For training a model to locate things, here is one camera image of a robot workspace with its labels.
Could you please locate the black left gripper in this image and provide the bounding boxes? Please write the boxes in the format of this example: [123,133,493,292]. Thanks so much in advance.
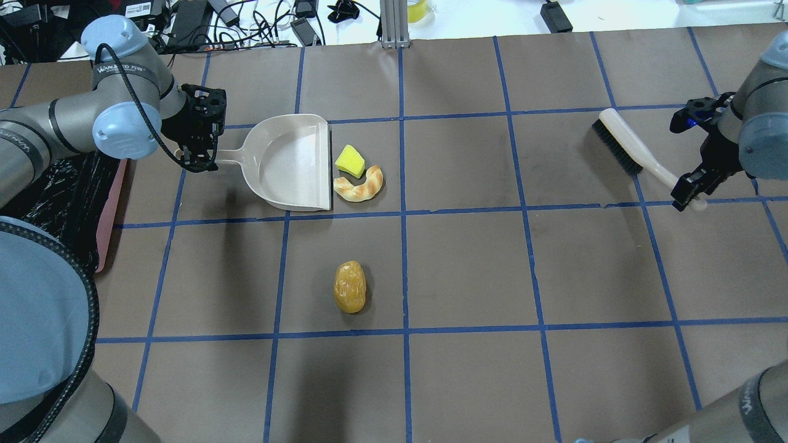
[161,86,227,173]

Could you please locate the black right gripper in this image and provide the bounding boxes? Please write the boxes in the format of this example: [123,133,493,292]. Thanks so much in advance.
[670,92,744,212]

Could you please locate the white plastic dustpan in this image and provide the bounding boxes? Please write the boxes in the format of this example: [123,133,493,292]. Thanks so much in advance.
[183,113,332,218]

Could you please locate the white hand brush black bristles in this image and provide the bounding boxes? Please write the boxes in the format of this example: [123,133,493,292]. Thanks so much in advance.
[592,108,679,191]

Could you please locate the yellow sponge piece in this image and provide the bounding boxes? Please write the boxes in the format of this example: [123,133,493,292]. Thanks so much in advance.
[334,144,366,179]

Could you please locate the toy croissant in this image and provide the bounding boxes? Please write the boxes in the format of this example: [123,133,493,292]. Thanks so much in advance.
[332,165,385,202]

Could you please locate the toy yellow potato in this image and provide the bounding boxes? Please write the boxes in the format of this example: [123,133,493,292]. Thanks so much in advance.
[333,260,367,314]

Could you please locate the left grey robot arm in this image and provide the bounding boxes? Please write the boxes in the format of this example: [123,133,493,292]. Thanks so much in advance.
[1,15,227,442]

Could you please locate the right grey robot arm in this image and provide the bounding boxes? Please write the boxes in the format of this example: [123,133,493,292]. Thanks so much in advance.
[640,33,786,442]

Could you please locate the bin with black bag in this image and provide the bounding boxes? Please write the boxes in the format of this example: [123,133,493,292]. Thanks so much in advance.
[2,151,122,275]

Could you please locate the black power adapter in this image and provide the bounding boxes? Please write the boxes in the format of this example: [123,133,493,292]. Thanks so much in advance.
[539,1,573,34]

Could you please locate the yellow tape roll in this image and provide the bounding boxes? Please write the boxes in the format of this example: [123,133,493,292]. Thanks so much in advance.
[406,0,430,23]

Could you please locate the black braided left-arm cable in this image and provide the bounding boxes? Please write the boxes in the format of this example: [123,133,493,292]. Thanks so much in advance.
[92,43,219,173]

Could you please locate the aluminium frame post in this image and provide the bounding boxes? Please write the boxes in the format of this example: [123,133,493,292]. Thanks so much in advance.
[379,0,411,49]

